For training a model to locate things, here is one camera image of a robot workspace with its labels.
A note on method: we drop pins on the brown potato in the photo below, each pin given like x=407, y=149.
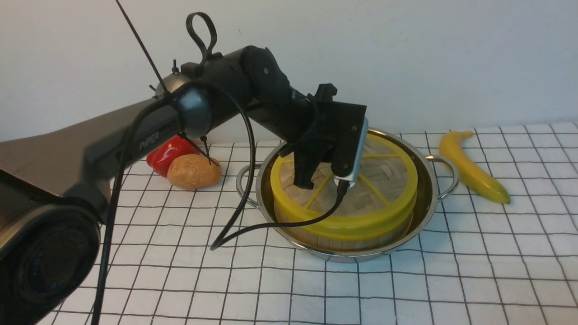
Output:
x=193, y=171

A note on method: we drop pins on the stainless steel pot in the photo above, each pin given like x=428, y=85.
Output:
x=437, y=179

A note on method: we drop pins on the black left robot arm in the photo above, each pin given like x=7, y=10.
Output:
x=55, y=187

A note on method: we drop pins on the yellow-rimmed bamboo steamer basket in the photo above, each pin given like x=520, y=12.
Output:
x=357, y=225

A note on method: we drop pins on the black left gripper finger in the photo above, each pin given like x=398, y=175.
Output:
x=307, y=164

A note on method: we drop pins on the yellow banana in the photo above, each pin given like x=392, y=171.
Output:
x=473, y=176

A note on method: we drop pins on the white black-grid tablecloth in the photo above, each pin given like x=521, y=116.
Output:
x=475, y=263

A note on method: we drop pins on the red bell pepper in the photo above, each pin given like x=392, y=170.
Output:
x=162, y=157

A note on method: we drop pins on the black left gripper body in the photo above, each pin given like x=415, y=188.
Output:
x=314, y=122

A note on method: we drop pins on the yellow woven steamer lid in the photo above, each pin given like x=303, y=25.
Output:
x=387, y=172

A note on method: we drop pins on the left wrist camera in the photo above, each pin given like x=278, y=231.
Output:
x=346, y=160

